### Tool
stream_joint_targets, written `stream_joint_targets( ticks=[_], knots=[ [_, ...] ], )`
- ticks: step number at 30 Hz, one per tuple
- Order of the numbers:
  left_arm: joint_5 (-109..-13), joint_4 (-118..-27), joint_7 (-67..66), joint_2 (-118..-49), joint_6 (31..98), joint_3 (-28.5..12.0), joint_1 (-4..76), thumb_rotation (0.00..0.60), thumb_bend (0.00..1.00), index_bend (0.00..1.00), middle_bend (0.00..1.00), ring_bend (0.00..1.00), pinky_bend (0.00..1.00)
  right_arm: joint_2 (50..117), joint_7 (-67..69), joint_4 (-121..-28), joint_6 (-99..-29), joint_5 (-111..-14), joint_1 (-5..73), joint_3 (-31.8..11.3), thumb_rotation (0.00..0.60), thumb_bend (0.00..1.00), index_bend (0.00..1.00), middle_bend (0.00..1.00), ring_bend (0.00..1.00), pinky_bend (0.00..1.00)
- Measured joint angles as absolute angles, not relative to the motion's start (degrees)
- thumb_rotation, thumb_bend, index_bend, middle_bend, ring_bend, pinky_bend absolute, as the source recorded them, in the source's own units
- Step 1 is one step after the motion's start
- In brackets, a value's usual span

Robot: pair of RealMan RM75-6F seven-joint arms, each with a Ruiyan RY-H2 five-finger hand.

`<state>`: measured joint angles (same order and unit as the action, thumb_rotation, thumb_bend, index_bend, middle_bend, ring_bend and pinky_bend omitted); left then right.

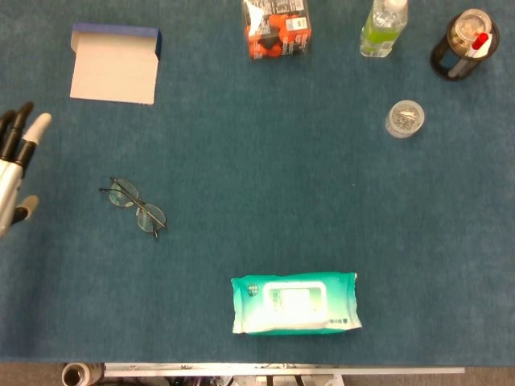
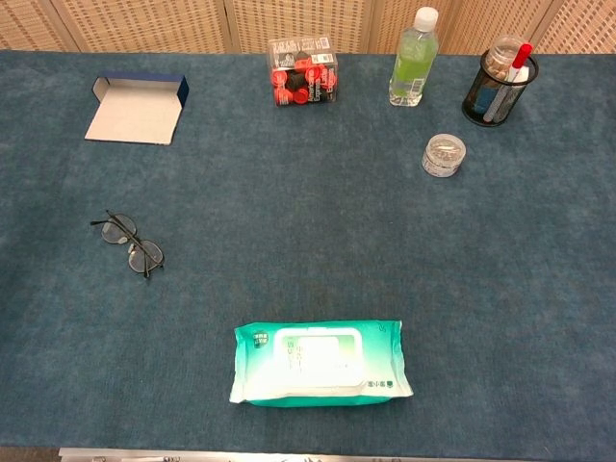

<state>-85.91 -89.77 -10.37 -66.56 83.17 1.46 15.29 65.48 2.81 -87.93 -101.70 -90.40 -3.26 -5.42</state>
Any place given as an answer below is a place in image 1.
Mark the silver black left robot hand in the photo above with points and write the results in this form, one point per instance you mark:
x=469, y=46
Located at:
x=8, y=181

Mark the thin black metal eyeglasses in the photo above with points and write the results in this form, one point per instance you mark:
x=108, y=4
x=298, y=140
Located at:
x=149, y=217

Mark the blue cardboard box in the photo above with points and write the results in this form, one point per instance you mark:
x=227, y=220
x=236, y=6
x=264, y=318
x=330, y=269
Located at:
x=114, y=72

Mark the brown tape roll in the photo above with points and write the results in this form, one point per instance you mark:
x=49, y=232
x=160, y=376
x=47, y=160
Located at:
x=76, y=374

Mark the blue felt table cloth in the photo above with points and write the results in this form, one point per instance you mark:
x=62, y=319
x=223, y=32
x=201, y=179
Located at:
x=261, y=181

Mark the green wet wipes pack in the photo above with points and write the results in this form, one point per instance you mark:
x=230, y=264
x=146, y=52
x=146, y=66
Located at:
x=295, y=303

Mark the clear bottle green label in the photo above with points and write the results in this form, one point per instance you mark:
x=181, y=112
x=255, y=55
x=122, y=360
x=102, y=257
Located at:
x=380, y=36

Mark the small round clear jar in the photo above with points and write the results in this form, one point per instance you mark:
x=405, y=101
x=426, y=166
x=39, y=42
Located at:
x=404, y=118

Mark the dark round jar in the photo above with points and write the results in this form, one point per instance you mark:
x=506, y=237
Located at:
x=438, y=66

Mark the tall clear plastic jar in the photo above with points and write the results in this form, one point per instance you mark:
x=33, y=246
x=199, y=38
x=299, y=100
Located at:
x=466, y=26

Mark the white marker red cap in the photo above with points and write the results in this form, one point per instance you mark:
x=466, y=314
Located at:
x=480, y=41

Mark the aluminium table edge rail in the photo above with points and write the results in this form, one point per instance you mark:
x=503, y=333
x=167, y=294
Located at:
x=281, y=368

